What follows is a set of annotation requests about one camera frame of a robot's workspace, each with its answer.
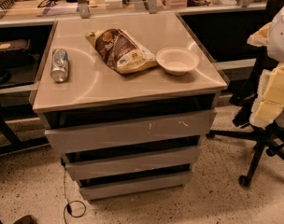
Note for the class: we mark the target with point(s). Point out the grey drawer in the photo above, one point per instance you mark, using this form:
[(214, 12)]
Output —
[(129, 132), (133, 164), (140, 185)]

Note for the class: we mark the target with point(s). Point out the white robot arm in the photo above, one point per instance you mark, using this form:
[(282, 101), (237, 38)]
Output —
[(272, 36)]

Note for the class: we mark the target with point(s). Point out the grey drawer cabinet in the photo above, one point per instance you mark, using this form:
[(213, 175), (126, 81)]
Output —
[(95, 94)]

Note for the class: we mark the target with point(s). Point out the black office chair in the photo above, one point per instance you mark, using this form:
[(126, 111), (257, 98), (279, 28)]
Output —
[(269, 140)]

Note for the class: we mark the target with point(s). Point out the white paper bowl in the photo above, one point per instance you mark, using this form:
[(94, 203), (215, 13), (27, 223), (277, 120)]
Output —
[(177, 61)]

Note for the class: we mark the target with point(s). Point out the brown chip bag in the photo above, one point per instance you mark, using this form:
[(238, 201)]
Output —
[(120, 51)]

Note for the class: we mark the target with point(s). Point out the silver soda can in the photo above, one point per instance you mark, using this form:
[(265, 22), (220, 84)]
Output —
[(59, 65)]

